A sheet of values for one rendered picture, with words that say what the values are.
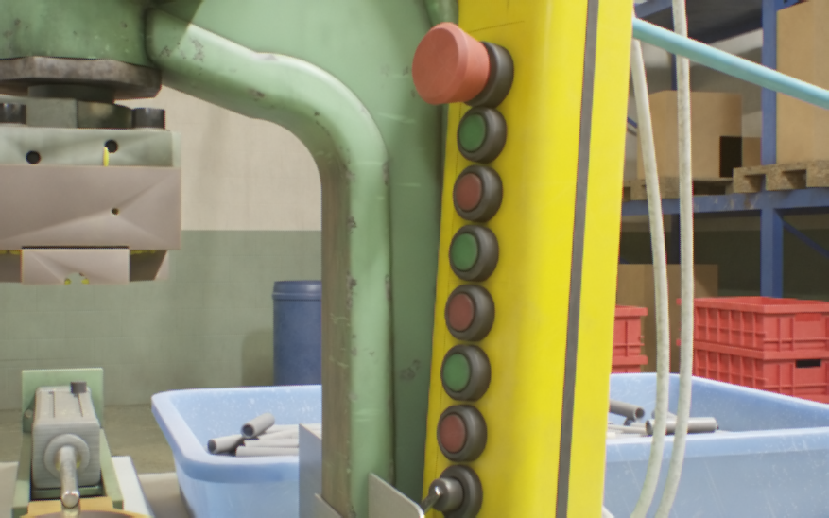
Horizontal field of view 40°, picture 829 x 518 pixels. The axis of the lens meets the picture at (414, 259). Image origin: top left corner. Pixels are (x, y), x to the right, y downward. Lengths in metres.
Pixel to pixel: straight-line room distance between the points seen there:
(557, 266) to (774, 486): 0.43
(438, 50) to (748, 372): 3.86
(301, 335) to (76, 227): 7.01
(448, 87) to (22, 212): 0.20
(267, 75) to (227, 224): 8.32
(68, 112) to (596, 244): 0.27
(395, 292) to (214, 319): 8.30
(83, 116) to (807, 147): 6.34
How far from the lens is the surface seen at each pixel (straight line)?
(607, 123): 0.60
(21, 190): 0.52
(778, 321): 4.31
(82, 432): 0.85
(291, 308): 7.54
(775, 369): 4.33
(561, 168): 0.57
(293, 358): 7.56
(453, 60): 0.56
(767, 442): 0.93
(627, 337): 3.99
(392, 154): 0.62
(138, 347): 8.86
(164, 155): 0.56
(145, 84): 0.59
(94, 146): 0.56
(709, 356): 4.60
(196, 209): 8.87
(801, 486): 0.97
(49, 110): 0.57
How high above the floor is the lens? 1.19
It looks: 1 degrees down
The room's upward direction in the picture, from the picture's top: straight up
